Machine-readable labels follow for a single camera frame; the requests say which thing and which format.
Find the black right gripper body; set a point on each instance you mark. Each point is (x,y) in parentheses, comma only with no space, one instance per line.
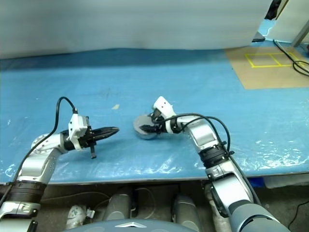
(161,130)

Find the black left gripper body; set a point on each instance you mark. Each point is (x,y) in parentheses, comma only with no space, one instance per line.
(85,140)

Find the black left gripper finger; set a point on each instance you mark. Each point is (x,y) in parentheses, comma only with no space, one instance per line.
(106,130)
(103,137)

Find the black-rimmed spoked lid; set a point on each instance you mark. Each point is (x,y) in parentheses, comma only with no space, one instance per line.
(141,120)

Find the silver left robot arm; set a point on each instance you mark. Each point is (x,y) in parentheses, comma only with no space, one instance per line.
(41,164)

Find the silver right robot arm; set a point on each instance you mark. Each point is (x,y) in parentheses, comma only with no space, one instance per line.
(205,137)

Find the small beige tape piece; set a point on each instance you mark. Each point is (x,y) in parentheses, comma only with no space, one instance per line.
(116,106)

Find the blue plastic table cover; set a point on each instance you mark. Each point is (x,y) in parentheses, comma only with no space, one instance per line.
(72,79)

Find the grey rounded robot leg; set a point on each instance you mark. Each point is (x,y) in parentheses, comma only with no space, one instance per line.
(119,205)
(186,209)

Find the small white connector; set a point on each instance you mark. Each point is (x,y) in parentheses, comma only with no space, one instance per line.
(91,212)

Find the white crumpled bag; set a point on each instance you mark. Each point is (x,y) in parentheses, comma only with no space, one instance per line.
(76,215)

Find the grey robot torso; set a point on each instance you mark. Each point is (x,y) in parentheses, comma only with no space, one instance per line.
(135,228)

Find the white backdrop sheet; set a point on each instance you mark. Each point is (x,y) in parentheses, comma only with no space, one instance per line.
(120,24)

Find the brown cardboard floor sheet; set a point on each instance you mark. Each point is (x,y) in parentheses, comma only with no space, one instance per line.
(265,77)

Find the yellow floor tape squares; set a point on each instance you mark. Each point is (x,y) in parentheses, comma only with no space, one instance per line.
(268,65)

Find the dark stand foot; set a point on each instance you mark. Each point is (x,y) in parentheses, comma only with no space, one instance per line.
(258,38)

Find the dark brown object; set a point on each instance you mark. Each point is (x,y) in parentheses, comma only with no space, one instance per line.
(272,9)

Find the white board panel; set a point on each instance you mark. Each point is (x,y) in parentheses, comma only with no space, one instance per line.
(287,21)

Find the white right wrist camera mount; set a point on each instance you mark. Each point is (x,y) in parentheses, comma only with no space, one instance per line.
(163,104)

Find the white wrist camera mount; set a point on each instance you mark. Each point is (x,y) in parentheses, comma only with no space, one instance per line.
(163,104)
(76,125)

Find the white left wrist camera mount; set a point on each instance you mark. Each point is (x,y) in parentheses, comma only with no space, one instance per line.
(76,125)

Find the aluminium frame post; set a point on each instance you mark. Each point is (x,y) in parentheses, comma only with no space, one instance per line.
(300,36)

